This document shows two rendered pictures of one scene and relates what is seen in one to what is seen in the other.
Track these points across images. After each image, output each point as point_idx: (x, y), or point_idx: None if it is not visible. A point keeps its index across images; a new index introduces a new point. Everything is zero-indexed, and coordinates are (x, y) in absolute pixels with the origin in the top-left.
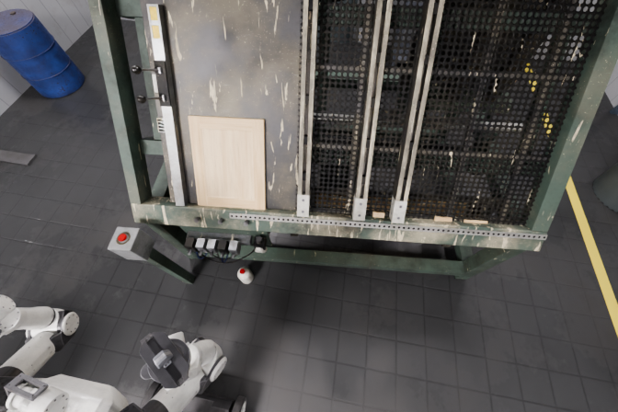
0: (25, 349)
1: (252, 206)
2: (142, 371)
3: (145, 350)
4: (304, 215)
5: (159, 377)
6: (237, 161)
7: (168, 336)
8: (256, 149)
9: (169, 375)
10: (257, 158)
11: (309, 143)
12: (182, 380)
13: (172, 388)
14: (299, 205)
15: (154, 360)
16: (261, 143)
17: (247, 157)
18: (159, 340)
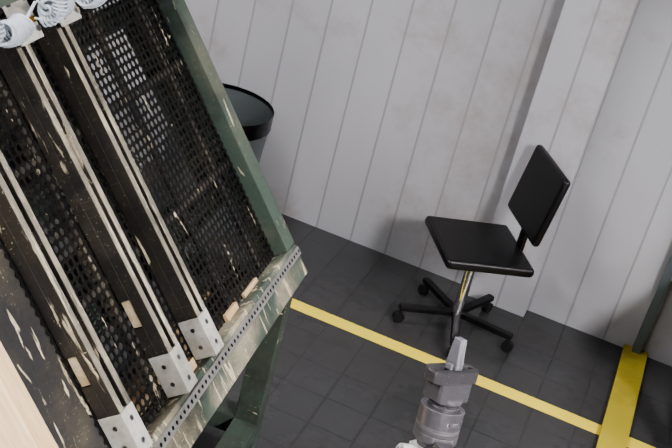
0: None
1: None
2: (445, 447)
3: (445, 372)
4: (148, 444)
5: (469, 372)
6: (4, 447)
7: (403, 445)
8: (15, 394)
9: (467, 369)
10: (26, 410)
11: (79, 307)
12: (471, 367)
13: (478, 370)
14: (133, 432)
15: (462, 339)
16: (15, 376)
17: (13, 424)
18: (435, 366)
